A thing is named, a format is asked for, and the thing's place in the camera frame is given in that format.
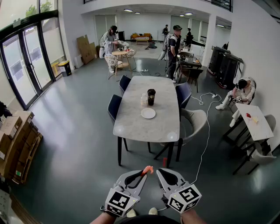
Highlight leaning cardboard sheets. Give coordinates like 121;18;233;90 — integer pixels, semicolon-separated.
76;34;98;65

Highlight stack of cardboard boxes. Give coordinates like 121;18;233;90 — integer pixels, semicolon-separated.
0;110;44;185

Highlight white power cable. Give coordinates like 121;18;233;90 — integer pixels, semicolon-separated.
189;92;222;186

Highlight round wooden table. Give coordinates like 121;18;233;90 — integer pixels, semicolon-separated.
111;50;134;74

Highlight person's right forearm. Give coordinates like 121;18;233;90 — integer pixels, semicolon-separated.
180;209;207;224

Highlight person's black clothing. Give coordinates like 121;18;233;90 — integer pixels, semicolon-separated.
115;214;182;224

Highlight dark blue dining chair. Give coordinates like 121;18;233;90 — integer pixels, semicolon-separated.
119;75;132;97
107;94;123;127
175;82;193;110

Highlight dark wooden table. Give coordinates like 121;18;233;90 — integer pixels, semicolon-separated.
177;55;203;88

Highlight orange shrimp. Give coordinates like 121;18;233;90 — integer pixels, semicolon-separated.
141;165;154;177

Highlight white round plate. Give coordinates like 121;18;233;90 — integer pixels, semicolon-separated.
140;108;157;119

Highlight wicker chair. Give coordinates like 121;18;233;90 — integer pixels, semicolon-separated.
104;54;124;81

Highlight black bin yellow lid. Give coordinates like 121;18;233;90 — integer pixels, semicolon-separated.
57;60;73;77

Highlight beige upholstered chair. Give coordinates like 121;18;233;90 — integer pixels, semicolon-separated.
161;108;207;162

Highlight white marble side table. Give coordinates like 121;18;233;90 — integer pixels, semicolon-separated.
223;102;275;154

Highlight orange sofa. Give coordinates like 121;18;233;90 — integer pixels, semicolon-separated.
130;32;153;42

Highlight glass double door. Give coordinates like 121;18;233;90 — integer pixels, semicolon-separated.
0;21;55;110

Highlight black tumbler cup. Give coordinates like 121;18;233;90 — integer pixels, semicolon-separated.
147;88;156;106

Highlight person's left forearm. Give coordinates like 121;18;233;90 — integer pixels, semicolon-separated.
89;210;117;224

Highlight grey shell chair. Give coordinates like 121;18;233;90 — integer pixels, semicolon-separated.
232;140;277;175

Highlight grey marble dining table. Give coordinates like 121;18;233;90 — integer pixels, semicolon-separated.
112;75;181;167

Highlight brown wooden chair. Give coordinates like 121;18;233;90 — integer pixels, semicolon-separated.
181;67;204;93

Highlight black rolling cabinet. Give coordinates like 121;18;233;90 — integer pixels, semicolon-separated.
207;45;245;89

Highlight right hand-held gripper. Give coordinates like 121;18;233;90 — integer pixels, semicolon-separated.
156;168;202;214

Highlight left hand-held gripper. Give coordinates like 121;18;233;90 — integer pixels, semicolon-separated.
104;170;148;218

